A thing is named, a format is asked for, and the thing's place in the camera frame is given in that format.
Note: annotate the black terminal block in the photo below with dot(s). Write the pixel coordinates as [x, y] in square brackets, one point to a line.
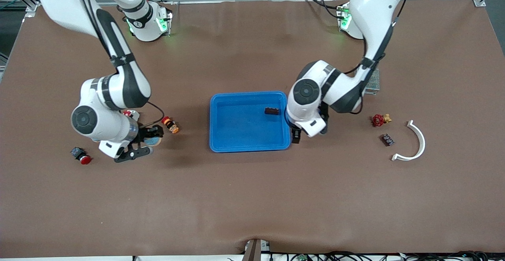
[387, 140]

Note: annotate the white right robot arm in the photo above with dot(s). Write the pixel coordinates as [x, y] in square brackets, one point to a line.
[59, 0]

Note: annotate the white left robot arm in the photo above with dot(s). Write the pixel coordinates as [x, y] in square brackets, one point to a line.
[375, 8]

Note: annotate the blue plastic tray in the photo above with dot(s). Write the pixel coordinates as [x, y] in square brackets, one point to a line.
[248, 131]

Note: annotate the white red circuit breaker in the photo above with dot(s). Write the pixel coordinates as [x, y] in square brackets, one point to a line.
[132, 115]

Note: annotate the red mushroom push button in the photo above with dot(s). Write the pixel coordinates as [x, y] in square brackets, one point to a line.
[85, 159]

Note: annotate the brass valve red handwheel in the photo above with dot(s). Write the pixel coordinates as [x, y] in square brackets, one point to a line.
[378, 120]

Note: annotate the metal mesh power supply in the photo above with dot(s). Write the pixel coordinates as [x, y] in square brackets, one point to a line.
[374, 81]

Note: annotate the orange emergency stop switch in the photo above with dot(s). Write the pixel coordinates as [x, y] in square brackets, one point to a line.
[170, 125]

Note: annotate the white curved plastic bracket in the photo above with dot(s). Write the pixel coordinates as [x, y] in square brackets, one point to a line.
[423, 142]

